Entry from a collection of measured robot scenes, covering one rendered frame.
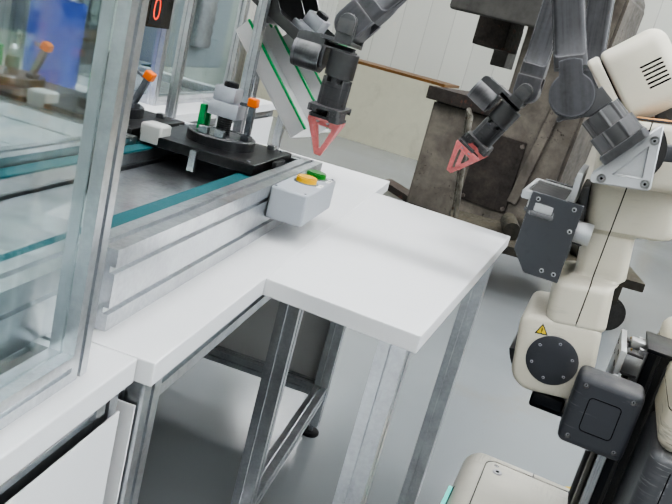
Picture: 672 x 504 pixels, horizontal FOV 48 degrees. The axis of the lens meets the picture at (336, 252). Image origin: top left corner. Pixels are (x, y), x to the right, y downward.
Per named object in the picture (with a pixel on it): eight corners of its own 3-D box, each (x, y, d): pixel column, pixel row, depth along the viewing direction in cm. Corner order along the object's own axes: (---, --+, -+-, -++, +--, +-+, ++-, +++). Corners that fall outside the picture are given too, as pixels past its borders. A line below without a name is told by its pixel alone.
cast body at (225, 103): (243, 120, 155) (250, 86, 153) (235, 121, 151) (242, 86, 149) (206, 109, 156) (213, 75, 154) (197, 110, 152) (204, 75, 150)
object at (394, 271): (507, 246, 194) (510, 236, 193) (415, 354, 111) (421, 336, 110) (267, 167, 214) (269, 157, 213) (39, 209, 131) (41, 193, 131)
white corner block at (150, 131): (169, 145, 150) (172, 125, 149) (158, 148, 145) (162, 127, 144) (147, 139, 150) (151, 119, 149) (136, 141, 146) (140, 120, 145)
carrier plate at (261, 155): (290, 162, 165) (292, 152, 164) (252, 176, 142) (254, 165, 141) (189, 132, 169) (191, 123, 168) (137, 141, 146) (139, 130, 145)
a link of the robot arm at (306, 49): (358, 14, 137) (370, 22, 146) (301, -2, 140) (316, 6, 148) (339, 79, 140) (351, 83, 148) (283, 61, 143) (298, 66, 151)
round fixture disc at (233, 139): (263, 149, 160) (265, 139, 160) (239, 155, 147) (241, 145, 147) (202, 131, 163) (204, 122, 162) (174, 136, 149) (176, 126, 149)
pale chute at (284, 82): (314, 136, 184) (329, 127, 182) (290, 138, 172) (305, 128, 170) (262, 35, 185) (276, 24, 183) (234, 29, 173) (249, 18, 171)
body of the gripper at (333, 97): (305, 111, 143) (315, 72, 141) (319, 108, 153) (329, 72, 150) (337, 121, 142) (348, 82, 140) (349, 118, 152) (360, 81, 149)
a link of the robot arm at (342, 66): (356, 50, 140) (364, 51, 145) (322, 40, 142) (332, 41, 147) (346, 87, 142) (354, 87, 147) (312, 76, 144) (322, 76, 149)
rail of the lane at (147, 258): (312, 205, 171) (323, 158, 168) (104, 331, 87) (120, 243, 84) (289, 198, 172) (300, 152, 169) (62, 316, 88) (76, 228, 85)
